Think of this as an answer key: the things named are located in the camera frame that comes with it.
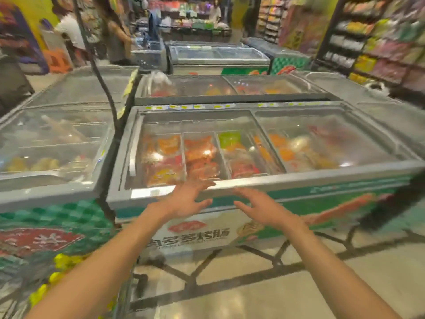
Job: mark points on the person's right forearm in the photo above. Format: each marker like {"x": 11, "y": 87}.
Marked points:
{"x": 332, "y": 272}

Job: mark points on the yellow paper tag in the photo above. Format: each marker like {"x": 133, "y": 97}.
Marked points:
{"x": 131, "y": 83}
{"x": 120, "y": 112}

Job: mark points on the rows of colourful shelf packets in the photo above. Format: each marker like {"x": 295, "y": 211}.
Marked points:
{"x": 382, "y": 46}

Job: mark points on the dark wood panel display stand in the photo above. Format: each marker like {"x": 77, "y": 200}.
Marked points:
{"x": 13, "y": 86}

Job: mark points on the chest freezer with sausage picture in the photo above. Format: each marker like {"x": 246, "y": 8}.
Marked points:
{"x": 299, "y": 179}

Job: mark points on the person's right hand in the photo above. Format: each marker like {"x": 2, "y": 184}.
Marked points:
{"x": 269, "y": 210}

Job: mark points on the grey glass lid chest freezer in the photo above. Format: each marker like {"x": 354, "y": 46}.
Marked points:
{"x": 215, "y": 54}
{"x": 186, "y": 86}

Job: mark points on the dark store shelving unit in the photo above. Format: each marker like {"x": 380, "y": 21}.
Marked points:
{"x": 335, "y": 36}

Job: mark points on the green checked chest freezer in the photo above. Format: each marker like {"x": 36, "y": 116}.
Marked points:
{"x": 382, "y": 112}
{"x": 49, "y": 196}

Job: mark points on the green sided chest freezer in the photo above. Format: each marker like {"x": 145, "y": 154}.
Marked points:
{"x": 285, "y": 63}

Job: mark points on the orange plastic stool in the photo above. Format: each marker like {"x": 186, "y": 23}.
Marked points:
{"x": 56, "y": 61}

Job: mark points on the orange red frozen food packs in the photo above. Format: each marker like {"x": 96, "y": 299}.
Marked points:
{"x": 199, "y": 152}

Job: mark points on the pale frozen food packs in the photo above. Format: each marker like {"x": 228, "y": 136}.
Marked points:
{"x": 46, "y": 164}

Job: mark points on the group of yellow pouches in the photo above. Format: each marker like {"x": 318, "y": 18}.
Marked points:
{"x": 63, "y": 260}

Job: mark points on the person's left hand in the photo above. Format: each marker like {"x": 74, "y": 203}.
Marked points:
{"x": 182, "y": 202}

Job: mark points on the white plastic bag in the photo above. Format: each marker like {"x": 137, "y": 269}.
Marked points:
{"x": 159, "y": 82}

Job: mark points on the person's left forearm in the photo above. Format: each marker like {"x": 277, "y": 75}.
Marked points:
{"x": 99, "y": 272}

